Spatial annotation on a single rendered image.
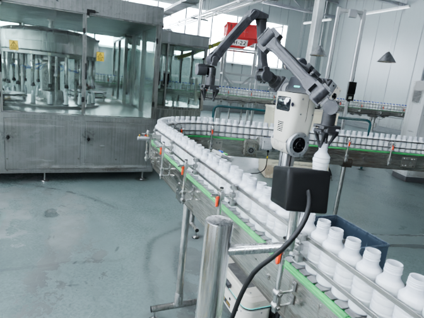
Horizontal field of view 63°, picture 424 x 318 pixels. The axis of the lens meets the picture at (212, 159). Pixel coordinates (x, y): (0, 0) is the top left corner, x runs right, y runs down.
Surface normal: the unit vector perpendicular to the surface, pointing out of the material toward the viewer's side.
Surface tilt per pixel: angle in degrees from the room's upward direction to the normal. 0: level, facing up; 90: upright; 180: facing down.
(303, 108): 90
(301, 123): 101
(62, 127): 90
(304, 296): 90
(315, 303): 90
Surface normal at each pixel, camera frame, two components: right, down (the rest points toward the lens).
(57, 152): 0.38, 0.25
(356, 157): 0.08, 0.23
